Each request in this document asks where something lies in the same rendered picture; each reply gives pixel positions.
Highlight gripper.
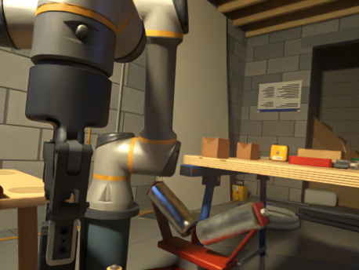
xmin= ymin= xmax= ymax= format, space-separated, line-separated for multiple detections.
xmin=24 ymin=60 xmax=113 ymax=270

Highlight steel roller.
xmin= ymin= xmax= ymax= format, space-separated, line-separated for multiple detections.
xmin=147 ymin=181 xmax=199 ymax=237
xmin=194 ymin=202 xmax=260 ymax=246

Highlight red roller stand head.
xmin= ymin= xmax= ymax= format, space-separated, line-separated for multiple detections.
xmin=146 ymin=179 xmax=271 ymax=270

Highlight plywood bench with blue legs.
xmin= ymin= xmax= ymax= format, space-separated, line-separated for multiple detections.
xmin=179 ymin=153 xmax=359 ymax=265

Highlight light wooden table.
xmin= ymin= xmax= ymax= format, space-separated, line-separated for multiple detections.
xmin=0 ymin=168 xmax=48 ymax=270

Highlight brown wooden saddle block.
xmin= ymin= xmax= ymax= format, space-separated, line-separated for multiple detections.
xmin=201 ymin=136 xmax=230 ymax=160
xmin=236 ymin=142 xmax=260 ymax=161

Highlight yellow box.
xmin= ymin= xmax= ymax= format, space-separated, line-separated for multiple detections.
xmin=230 ymin=183 xmax=249 ymax=202

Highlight yellow tape measure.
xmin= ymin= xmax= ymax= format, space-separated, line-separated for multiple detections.
xmin=269 ymin=143 xmax=289 ymax=162

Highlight red flat box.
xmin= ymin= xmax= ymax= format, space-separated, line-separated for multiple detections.
xmin=288 ymin=155 xmax=333 ymax=169

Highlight tan flat box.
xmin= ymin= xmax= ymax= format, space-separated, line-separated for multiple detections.
xmin=297 ymin=148 xmax=343 ymax=161

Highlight white bag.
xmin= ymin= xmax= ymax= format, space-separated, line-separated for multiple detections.
xmin=303 ymin=188 xmax=338 ymax=208

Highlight brown cardboard sheets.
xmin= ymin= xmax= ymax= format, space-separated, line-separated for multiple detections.
xmin=307 ymin=115 xmax=359 ymax=210

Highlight dark pipes bundle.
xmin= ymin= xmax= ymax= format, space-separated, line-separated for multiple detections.
xmin=297 ymin=206 xmax=359 ymax=233

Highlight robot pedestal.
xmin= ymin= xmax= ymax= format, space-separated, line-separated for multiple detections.
xmin=82 ymin=202 xmax=140 ymax=270

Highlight grey wall conduit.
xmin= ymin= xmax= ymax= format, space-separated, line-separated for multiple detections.
xmin=117 ymin=62 xmax=125 ymax=133

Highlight grey coiled hose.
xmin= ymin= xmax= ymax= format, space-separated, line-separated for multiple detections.
xmin=263 ymin=202 xmax=302 ymax=232

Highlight white wall notice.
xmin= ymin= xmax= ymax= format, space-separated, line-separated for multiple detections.
xmin=256 ymin=79 xmax=303 ymax=114

